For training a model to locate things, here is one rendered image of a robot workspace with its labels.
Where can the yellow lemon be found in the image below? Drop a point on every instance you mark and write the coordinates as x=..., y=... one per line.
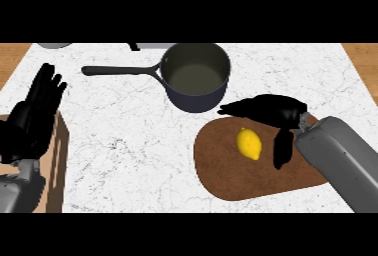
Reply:
x=249, y=143

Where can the pale grey round object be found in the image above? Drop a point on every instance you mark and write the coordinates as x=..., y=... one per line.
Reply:
x=54, y=45

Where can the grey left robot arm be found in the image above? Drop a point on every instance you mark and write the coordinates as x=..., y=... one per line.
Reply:
x=23, y=186

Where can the light wooden box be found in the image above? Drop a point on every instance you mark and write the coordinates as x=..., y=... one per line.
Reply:
x=55, y=160

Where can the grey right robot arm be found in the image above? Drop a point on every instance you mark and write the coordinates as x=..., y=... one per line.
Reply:
x=342, y=160

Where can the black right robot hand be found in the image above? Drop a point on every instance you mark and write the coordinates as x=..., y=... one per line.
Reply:
x=275, y=108

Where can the brown wooden cutting board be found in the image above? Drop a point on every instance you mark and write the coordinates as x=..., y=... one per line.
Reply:
x=246, y=173

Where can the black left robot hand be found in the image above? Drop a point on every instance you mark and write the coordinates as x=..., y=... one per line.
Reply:
x=30, y=113

